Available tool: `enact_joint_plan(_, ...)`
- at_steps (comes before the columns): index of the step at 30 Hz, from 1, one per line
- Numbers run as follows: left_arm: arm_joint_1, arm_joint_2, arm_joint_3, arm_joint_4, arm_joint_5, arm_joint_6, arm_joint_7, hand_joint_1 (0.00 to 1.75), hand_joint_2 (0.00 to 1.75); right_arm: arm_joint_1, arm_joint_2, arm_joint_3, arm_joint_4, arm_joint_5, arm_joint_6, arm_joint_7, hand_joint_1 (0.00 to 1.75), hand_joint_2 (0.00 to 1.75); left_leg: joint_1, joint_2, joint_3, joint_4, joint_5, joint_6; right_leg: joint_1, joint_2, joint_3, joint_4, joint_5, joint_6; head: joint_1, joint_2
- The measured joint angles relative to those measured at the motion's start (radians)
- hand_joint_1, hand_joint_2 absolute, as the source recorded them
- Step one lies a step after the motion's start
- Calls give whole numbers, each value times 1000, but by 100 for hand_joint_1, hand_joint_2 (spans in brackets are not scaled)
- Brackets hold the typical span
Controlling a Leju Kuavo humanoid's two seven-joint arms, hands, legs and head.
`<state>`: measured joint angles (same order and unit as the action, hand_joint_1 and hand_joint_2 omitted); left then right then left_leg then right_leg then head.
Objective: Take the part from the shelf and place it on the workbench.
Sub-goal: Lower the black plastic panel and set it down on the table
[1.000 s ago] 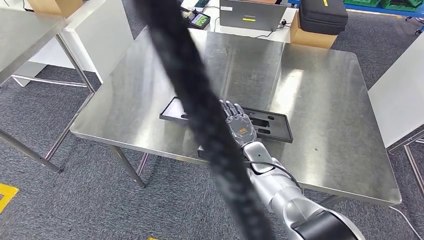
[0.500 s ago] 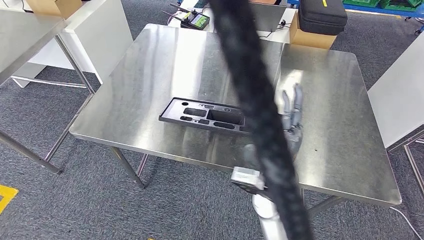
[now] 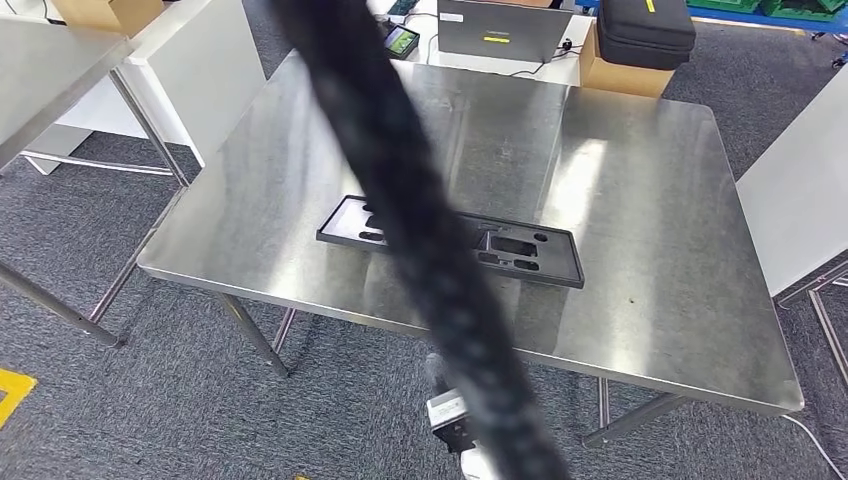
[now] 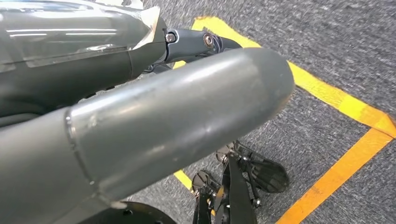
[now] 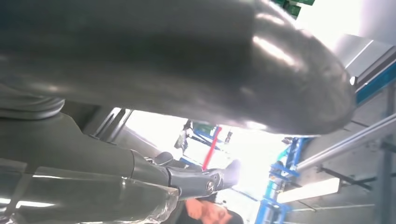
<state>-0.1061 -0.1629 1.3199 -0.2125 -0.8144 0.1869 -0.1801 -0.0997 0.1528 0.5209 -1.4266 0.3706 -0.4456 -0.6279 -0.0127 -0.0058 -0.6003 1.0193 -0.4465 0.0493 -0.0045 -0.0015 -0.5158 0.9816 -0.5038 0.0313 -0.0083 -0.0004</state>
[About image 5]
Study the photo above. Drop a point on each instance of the long ceiling light fixture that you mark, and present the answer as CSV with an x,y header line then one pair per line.
x,y
309,190

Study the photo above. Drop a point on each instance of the person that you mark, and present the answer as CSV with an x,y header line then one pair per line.
x,y
236,218

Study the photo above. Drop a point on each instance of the silver duct with blue stripe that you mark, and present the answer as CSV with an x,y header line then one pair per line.
x,y
368,61

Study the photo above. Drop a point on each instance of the silver ceiling pipe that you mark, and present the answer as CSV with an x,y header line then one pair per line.
x,y
346,142

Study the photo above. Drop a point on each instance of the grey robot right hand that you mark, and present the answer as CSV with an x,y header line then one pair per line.
x,y
216,61

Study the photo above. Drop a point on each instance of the green hanging sign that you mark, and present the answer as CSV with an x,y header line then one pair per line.
x,y
292,8

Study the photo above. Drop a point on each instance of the red barrier belt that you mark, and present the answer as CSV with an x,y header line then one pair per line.
x,y
212,148

